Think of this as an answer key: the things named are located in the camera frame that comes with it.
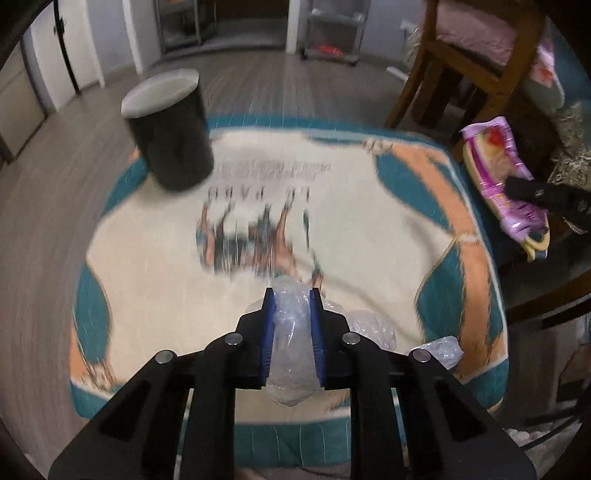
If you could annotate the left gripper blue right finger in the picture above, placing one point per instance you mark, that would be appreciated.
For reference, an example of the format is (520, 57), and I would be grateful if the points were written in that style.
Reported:
(410, 417)

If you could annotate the wooden chair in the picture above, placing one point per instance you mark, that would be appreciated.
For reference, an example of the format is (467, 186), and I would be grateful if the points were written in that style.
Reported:
(439, 66)

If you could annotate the black mug white inside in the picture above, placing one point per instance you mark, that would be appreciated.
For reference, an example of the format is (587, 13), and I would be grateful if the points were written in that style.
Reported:
(166, 116)

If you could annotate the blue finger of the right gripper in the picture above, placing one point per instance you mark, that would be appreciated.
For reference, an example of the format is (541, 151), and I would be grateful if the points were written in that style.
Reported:
(560, 199)

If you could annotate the grey cabinet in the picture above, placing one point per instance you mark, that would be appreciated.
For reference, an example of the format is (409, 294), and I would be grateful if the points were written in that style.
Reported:
(21, 113)

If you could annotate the metal rolling shelf cart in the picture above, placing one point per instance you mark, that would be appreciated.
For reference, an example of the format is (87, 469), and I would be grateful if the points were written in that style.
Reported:
(334, 30)

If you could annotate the clear plastic wrap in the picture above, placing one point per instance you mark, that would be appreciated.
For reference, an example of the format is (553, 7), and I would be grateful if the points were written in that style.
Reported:
(292, 366)

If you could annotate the pink snack wrapper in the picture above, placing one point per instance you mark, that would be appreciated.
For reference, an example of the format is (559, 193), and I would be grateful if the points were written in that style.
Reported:
(496, 131)

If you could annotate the pink quilted cushion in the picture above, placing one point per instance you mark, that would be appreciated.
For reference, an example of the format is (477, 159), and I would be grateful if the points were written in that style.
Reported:
(493, 38)

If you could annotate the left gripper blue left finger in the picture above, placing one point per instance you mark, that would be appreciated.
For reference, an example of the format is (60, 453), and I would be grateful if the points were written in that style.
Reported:
(175, 418)

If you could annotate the white door black handle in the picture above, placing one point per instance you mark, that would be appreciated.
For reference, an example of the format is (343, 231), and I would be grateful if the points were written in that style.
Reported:
(65, 51)

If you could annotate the metal kitchen shelf rack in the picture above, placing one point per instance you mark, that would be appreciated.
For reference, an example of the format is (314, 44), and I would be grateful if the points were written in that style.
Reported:
(184, 23)

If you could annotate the teal bin yellow rim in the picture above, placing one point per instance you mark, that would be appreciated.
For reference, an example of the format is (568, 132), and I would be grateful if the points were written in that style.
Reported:
(489, 167)

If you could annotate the teal lace tablecloth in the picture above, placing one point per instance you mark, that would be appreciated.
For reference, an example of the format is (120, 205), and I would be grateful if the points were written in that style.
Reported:
(571, 158)

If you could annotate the teal patterned seat cushion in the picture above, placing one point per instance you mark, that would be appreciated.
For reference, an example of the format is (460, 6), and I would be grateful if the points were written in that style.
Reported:
(384, 227)

